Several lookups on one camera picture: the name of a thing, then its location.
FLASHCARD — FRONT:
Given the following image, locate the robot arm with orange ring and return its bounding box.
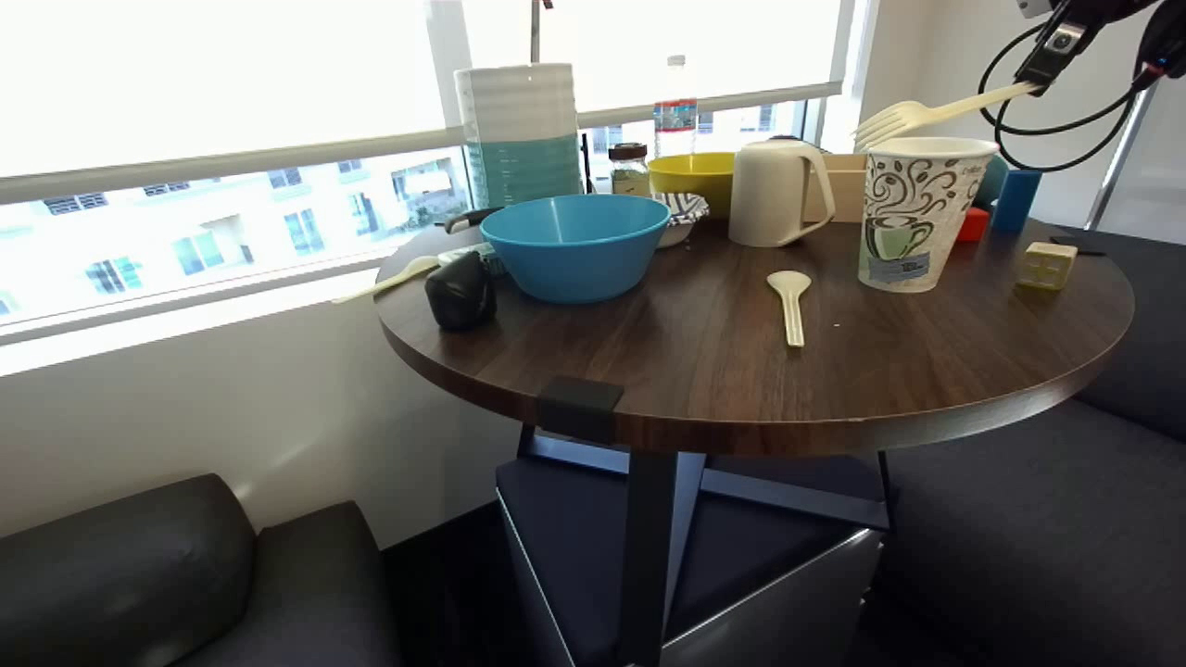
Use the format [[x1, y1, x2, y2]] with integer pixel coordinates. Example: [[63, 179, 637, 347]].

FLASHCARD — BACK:
[[1133, 0, 1186, 80]]

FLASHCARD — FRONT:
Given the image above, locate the white blind wand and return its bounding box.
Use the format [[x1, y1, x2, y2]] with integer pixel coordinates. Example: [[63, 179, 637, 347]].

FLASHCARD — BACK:
[[525, 0, 557, 65]]

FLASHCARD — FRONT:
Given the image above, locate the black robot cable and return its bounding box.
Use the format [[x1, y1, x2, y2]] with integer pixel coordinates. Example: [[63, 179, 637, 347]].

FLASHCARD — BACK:
[[977, 13, 1169, 179]]

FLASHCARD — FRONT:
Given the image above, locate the grey metal partition frame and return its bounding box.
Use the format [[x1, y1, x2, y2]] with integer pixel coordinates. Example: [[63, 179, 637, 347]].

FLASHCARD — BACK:
[[1081, 71, 1171, 236]]

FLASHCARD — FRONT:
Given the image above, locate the dark grey fabric sofa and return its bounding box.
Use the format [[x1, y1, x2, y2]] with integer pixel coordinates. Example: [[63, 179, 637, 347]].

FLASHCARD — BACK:
[[867, 223, 1186, 667]]

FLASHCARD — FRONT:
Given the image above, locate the yellow bowl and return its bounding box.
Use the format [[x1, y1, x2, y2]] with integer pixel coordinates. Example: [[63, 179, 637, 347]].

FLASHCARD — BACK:
[[645, 147, 741, 227]]

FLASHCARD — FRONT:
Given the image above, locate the light wooden box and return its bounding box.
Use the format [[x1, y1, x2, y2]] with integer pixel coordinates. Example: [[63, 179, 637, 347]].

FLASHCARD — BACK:
[[819, 153, 874, 229]]

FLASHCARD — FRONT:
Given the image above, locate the patterned paper cup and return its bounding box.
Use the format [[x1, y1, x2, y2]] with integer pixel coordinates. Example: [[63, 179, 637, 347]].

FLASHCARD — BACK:
[[856, 132, 1000, 301]]

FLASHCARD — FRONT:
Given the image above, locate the cream plastic spoon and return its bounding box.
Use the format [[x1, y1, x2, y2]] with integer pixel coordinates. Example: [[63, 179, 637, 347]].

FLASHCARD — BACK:
[[763, 266, 819, 354]]

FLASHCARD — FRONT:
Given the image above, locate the white pitcher with handle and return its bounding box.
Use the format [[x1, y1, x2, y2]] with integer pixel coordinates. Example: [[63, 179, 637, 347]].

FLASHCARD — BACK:
[[727, 136, 841, 257]]

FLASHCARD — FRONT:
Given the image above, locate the pale yellow cube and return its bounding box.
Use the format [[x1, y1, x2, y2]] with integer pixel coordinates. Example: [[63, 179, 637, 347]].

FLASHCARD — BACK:
[[1010, 236, 1081, 295]]

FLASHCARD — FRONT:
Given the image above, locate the blue cylinder block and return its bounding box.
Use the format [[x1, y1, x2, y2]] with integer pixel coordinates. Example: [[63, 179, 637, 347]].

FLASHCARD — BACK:
[[986, 163, 1045, 242]]

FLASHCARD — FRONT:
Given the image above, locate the glass jar with dark lid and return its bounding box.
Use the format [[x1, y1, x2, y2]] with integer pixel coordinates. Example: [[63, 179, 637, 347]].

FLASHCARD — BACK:
[[605, 139, 657, 199]]

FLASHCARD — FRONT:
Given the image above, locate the black utensil with cream handle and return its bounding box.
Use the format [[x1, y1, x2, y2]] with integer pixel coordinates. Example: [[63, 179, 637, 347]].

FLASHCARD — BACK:
[[331, 242, 505, 336]]

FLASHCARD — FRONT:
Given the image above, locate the clear plastic water bottle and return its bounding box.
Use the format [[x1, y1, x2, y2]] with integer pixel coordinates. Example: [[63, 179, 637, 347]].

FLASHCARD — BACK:
[[648, 48, 703, 163]]

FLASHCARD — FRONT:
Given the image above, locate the blue plastic bowl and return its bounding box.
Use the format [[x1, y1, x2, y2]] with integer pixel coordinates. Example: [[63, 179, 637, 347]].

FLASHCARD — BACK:
[[474, 192, 674, 310]]

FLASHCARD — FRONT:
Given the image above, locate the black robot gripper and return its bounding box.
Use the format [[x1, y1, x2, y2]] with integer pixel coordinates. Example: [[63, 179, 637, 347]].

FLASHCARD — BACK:
[[1010, 0, 1169, 96]]

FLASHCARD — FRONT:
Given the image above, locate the thin black curved handle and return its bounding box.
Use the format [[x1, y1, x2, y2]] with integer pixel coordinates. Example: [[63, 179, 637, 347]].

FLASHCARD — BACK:
[[440, 202, 499, 236]]

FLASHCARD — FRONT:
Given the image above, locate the cream plastic fork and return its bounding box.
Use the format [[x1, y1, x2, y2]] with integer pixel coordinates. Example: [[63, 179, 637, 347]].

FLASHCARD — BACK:
[[852, 79, 1045, 157]]

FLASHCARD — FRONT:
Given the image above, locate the white and teal container stack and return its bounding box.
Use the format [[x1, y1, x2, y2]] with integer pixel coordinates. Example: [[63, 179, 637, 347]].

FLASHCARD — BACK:
[[456, 64, 585, 212]]

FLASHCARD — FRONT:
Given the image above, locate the white window frame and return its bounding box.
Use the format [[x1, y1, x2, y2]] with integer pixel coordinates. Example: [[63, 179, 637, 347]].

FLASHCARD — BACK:
[[0, 0, 871, 375]]

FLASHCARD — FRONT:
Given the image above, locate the black clamp on table edge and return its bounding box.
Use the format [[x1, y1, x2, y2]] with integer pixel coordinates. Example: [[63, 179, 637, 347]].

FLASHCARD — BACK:
[[535, 375, 627, 446]]

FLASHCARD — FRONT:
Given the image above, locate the black leather sofa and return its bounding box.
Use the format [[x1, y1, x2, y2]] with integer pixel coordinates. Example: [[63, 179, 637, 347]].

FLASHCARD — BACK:
[[0, 475, 409, 667]]

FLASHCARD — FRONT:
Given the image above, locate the table pedestal with cross bars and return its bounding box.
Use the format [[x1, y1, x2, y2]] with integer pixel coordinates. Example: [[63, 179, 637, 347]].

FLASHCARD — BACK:
[[514, 423, 895, 667]]

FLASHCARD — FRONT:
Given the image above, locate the patterned small plate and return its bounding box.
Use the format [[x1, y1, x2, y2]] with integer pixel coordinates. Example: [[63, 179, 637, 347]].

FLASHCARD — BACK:
[[648, 187, 716, 253]]

